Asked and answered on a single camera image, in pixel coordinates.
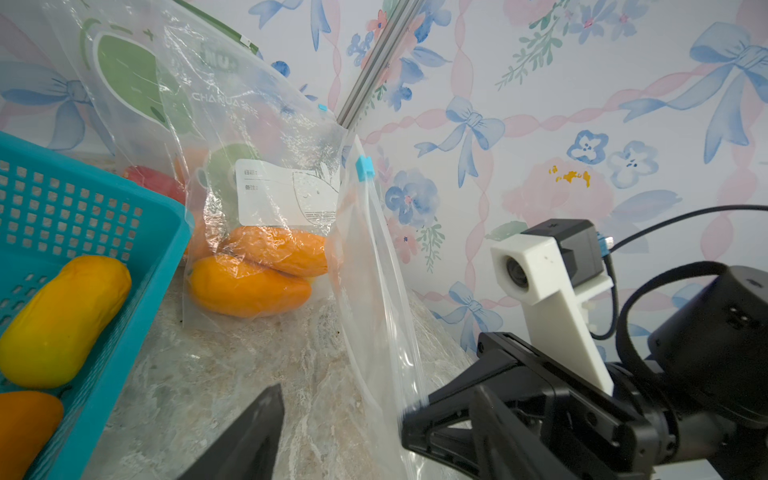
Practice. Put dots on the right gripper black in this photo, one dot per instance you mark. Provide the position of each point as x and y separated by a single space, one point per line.
532 418

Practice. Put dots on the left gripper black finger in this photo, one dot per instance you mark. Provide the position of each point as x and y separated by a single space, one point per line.
248 448

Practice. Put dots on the orange mango top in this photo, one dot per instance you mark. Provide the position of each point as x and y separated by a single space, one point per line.
291 251

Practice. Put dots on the small yellow mango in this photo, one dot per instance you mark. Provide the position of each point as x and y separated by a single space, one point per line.
48 342

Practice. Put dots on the red yellow mango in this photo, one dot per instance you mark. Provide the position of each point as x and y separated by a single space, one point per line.
156 181

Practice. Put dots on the clear zip-top bag green print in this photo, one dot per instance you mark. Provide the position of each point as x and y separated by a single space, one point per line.
147 116

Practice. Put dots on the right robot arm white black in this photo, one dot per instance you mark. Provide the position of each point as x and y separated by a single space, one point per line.
701 394

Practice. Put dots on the teal plastic mesh basket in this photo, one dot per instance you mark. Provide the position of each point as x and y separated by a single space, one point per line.
54 209

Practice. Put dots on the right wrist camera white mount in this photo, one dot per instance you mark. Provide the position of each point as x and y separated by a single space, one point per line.
552 269

